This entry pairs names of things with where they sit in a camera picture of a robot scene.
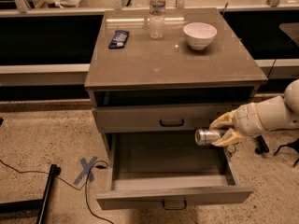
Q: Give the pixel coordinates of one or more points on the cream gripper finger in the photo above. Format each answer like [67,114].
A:
[225,120]
[231,137]

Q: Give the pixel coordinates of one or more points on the blue tape cross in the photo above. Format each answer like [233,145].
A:
[86,170]

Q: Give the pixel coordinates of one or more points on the black drawer handle upper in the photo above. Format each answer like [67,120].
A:
[171,122]

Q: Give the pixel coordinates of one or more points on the black wheeled base leg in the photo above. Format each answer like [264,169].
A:
[262,147]

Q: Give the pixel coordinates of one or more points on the closed grey drawer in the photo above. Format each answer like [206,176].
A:
[145,118]

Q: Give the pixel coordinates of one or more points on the black drawer handle lower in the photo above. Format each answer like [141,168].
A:
[174,205]

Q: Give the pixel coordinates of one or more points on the redbull can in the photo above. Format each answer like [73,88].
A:
[208,136]

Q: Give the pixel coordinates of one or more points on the black drawer handle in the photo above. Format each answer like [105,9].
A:
[171,122]
[174,205]

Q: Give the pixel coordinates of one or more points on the white bowl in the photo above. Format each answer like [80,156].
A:
[199,35]

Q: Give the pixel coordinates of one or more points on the blue snack packet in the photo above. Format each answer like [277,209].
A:
[119,39]

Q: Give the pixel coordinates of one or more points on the open grey drawer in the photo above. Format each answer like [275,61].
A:
[148,168]

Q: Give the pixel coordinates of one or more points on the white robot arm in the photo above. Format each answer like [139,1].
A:
[280,112]

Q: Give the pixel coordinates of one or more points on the black metal stand leg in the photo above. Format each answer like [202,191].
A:
[39,205]

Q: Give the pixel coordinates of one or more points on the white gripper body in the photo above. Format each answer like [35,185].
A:
[247,118]

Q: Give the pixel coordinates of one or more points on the clear plastic water bottle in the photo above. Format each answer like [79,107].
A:
[156,18]

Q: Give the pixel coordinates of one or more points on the grey drawer cabinet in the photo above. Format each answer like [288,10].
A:
[168,71]

